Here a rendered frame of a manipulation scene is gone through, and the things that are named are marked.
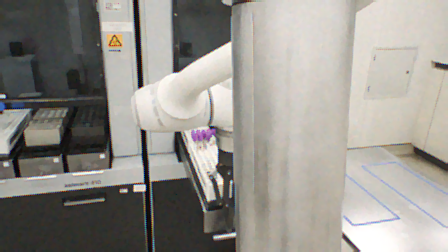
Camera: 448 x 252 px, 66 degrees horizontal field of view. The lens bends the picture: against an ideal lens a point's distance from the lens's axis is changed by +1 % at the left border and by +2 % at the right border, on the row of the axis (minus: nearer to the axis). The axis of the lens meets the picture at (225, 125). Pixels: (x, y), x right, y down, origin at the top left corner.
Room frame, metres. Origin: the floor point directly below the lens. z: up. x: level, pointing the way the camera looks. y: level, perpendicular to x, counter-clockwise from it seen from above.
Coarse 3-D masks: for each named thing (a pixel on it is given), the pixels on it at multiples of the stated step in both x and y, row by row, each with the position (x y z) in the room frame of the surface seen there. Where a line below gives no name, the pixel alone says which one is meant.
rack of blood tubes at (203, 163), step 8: (192, 152) 1.05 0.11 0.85; (200, 152) 1.03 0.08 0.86; (208, 152) 1.04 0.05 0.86; (216, 152) 1.04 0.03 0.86; (192, 160) 1.05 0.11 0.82; (200, 160) 0.97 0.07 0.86; (208, 160) 0.98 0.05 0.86; (216, 160) 0.98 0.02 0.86; (200, 168) 0.92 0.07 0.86; (208, 168) 0.92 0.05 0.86; (200, 176) 0.97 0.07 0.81; (208, 184) 0.83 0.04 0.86; (208, 192) 0.82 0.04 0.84; (208, 200) 0.82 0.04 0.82
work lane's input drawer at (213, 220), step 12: (180, 144) 1.22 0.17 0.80; (180, 156) 1.21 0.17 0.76; (192, 168) 1.01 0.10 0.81; (192, 180) 0.96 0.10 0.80; (204, 204) 0.82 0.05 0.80; (216, 204) 0.80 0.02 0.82; (204, 216) 0.78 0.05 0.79; (216, 216) 0.79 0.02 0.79; (204, 228) 0.78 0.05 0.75; (216, 228) 0.79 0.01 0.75
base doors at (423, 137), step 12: (432, 72) 2.97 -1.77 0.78; (444, 72) 2.87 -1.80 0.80; (432, 84) 2.94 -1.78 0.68; (444, 84) 2.84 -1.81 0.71; (432, 96) 2.91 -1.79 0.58; (444, 96) 2.81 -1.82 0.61; (420, 108) 3.00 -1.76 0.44; (432, 108) 2.88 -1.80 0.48; (444, 108) 2.78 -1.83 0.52; (420, 120) 2.97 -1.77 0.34; (432, 120) 2.85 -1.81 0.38; (444, 120) 2.75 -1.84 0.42; (420, 132) 2.94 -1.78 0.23; (432, 132) 2.82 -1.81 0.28; (444, 132) 2.72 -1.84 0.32; (420, 144) 2.91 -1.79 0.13; (432, 144) 2.79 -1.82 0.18; (444, 144) 2.69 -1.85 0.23; (444, 156) 2.66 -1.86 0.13
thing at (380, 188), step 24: (360, 168) 1.04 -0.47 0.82; (384, 168) 1.05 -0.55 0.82; (408, 168) 1.06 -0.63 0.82; (360, 192) 0.89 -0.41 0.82; (384, 192) 0.90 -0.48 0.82; (408, 192) 0.90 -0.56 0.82; (432, 192) 0.91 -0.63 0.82; (360, 216) 0.77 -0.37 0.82; (384, 216) 0.77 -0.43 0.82; (408, 216) 0.78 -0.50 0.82; (432, 216) 0.78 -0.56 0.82; (360, 240) 0.67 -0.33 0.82; (384, 240) 0.68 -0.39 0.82; (408, 240) 0.68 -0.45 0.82; (432, 240) 0.69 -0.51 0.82
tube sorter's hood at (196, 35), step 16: (176, 0) 1.27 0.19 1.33; (192, 0) 1.29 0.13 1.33; (208, 0) 1.30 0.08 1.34; (176, 16) 1.27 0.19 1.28; (192, 16) 1.29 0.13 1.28; (208, 16) 1.31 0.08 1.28; (224, 16) 1.32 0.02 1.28; (176, 32) 1.27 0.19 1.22; (192, 32) 1.29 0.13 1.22; (208, 32) 1.31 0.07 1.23; (224, 32) 1.32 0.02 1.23; (176, 48) 1.27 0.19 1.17; (192, 48) 1.29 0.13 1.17; (208, 48) 1.31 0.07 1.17; (176, 64) 1.27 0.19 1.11
